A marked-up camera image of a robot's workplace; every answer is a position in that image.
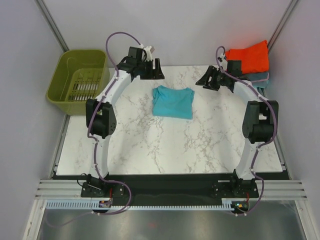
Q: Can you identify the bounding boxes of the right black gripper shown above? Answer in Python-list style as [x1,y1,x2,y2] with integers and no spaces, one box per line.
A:
[195,66,230,92]

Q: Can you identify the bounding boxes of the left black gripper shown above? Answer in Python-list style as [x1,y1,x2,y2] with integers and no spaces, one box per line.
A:
[137,59,165,81]

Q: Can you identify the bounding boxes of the turquoise t shirt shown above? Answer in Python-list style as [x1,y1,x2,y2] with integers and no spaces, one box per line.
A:
[152,85,195,120]

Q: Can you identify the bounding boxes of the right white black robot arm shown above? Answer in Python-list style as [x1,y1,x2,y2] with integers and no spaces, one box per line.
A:
[195,60,279,198]

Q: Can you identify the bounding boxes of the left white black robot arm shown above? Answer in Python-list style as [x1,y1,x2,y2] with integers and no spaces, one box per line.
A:
[81,45,165,198]

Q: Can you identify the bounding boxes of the folded grey blue t shirt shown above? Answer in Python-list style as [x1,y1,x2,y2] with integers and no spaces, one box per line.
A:
[243,71,269,83]

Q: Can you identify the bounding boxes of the folded orange t shirt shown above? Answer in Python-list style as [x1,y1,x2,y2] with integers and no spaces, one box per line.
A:
[225,40,269,74]

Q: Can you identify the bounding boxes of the olive green plastic basket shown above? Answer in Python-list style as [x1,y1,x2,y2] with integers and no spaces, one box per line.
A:
[46,49,110,116]

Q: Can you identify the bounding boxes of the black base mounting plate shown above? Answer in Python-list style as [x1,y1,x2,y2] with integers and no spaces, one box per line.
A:
[80,174,258,207]

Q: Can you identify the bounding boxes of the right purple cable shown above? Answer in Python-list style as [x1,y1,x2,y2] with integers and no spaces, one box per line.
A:
[215,45,278,217]

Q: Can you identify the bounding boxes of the purple cable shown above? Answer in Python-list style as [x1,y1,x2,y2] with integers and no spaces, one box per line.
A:
[87,32,143,216]
[215,45,278,217]

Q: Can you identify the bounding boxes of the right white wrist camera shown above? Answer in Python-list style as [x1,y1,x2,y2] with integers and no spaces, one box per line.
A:
[218,53,228,71]

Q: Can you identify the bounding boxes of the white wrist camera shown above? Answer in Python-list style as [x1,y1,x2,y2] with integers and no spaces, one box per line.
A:
[139,44,155,62]
[218,53,228,71]

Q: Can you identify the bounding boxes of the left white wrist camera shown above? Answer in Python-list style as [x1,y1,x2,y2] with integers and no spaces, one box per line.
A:
[139,44,155,62]

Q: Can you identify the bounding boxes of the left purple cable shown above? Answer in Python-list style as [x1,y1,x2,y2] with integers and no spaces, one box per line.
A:
[87,32,143,216]

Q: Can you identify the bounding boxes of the right aluminium corner post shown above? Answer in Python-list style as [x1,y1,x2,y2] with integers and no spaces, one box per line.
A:
[267,0,300,52]

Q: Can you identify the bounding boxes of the aluminium corner post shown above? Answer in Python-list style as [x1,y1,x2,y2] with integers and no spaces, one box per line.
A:
[34,0,70,52]
[267,0,300,52]

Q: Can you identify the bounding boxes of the aluminium frame rail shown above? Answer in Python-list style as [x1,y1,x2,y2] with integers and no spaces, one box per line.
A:
[35,179,307,201]

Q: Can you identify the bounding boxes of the left aluminium corner post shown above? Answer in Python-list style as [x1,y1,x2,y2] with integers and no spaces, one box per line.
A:
[34,0,70,52]

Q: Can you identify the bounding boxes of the white slotted cable duct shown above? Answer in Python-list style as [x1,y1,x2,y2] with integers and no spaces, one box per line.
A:
[45,199,248,211]

